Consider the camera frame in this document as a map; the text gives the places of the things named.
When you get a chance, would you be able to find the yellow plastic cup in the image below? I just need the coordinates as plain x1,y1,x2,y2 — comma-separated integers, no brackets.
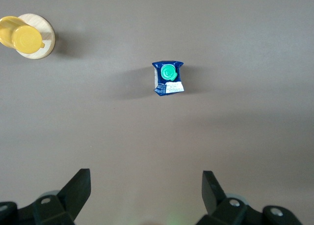
0,16,46,55

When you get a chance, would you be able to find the blue milk carton green cap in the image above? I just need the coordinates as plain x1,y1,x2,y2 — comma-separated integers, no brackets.
151,60,185,97

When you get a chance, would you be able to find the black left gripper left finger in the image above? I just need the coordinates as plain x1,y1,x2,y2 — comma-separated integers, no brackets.
31,169,91,225

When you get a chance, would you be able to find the round wooden cup stand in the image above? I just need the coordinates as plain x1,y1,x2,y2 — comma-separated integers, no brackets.
18,13,56,60

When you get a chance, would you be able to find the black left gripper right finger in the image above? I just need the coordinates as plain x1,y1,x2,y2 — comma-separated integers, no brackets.
196,170,248,225

